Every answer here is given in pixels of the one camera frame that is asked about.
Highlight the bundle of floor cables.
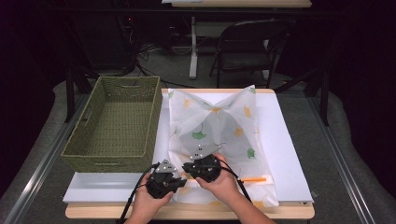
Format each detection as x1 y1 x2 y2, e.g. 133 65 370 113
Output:
136 41 164 62

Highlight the white board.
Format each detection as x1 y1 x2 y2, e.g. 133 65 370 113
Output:
63 91 314 204

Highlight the hand-held gripper cable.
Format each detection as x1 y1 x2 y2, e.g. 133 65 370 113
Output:
214 158 252 203
118 162 161 224

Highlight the left hand-held gripper cable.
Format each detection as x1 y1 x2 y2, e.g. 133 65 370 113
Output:
118 162 161 224

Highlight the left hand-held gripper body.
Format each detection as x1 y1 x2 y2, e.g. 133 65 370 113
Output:
146 159 181 200

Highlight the black folding chair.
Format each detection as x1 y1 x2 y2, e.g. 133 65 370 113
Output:
208 19 289 90

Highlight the wooden desk with white legs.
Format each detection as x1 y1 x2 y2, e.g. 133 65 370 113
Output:
161 0 313 80

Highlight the metal floor rail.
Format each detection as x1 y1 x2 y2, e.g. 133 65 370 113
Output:
3 92 92 224
307 95 376 224

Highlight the white leaf-print mesh laundry bag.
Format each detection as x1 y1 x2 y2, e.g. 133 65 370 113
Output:
167 85 279 209

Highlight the person's right hand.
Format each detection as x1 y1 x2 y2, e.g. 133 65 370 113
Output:
195 153 242 204

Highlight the green woven basket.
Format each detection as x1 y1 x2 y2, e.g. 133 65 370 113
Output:
61 76 163 174

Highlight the right hand-held gripper cable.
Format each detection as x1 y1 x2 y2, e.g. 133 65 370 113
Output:
214 158 252 203

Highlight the person's left hand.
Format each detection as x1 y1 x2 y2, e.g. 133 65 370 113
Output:
132 181 176 220

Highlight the dark equipment case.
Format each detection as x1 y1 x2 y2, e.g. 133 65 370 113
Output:
73 12 138 77

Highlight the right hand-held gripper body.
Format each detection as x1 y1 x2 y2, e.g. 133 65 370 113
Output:
186 143 222 184

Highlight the black stand leg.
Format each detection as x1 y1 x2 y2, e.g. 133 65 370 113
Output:
320 69 331 127
64 66 77 123

